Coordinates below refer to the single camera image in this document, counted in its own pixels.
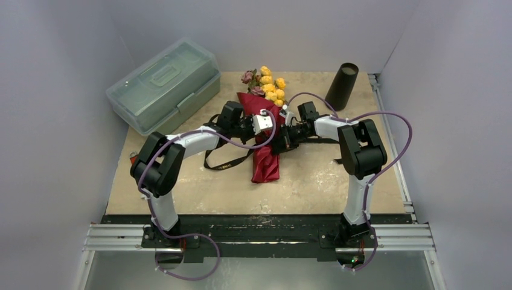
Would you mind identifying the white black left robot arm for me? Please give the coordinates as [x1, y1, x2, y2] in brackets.
[130, 101, 269, 247]

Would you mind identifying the flower bouquet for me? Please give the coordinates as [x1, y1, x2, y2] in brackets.
[235, 65, 290, 184]

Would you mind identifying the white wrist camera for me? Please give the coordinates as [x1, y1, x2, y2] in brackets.
[279, 105, 295, 126]
[252, 109, 275, 135]

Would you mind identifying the red-handled adjustable wrench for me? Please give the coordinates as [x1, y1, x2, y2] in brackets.
[129, 151, 138, 165]

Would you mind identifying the black ribbon with gold lettering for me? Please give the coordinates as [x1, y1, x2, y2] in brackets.
[203, 113, 353, 172]

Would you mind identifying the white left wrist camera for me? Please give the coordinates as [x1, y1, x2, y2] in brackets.
[252, 109, 275, 135]

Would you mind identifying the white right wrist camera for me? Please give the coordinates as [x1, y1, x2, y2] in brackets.
[279, 105, 295, 126]

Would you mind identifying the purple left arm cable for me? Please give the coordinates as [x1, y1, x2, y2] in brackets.
[137, 109, 278, 282]

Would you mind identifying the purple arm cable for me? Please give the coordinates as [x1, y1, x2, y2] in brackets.
[137, 109, 278, 282]
[287, 92, 413, 273]

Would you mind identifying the aluminium front frame rail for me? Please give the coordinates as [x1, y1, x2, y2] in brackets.
[82, 224, 435, 253]

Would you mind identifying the black cylindrical vase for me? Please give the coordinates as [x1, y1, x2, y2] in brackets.
[325, 63, 359, 111]

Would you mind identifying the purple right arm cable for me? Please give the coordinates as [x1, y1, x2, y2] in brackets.
[287, 92, 413, 273]

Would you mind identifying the translucent green plastic toolbox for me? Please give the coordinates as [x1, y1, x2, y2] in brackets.
[106, 38, 221, 136]

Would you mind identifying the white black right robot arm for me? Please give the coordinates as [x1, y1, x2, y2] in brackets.
[271, 102, 388, 246]

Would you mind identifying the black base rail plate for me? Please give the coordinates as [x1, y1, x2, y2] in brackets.
[100, 214, 412, 265]

